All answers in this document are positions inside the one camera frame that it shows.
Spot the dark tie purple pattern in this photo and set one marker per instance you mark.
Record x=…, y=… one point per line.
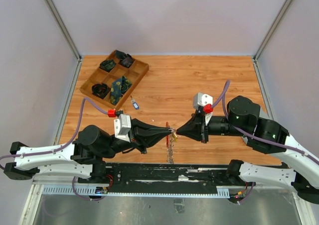
x=127, y=62

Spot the key with blue tag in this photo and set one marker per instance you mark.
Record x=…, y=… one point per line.
x=134, y=103

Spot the grey foam pad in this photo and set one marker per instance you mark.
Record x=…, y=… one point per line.
x=262, y=114

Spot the key with yellow tag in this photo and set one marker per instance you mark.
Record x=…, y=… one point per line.
x=174, y=135

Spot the green patterned rolled tie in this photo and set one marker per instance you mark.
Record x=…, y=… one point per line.
x=107, y=65

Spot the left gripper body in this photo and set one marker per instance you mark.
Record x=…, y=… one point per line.
x=120, y=145

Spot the blue tie yellow flowers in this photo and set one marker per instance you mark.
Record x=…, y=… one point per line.
x=118, y=88

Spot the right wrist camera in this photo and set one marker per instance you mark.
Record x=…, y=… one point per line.
x=201, y=99

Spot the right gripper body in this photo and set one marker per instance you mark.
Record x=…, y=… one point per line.
x=205, y=129

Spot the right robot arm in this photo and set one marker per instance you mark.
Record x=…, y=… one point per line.
x=242, y=118

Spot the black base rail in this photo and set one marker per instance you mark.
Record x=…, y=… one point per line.
x=163, y=179

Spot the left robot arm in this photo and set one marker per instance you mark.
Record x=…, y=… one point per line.
x=84, y=157

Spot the dark folded tie back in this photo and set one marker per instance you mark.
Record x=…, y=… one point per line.
x=121, y=55

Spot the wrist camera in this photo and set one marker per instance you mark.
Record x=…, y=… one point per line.
x=201, y=99
x=122, y=127

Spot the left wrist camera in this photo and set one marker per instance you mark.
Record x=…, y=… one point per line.
x=122, y=127

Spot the dark tie orange flowers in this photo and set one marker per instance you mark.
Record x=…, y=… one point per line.
x=100, y=90

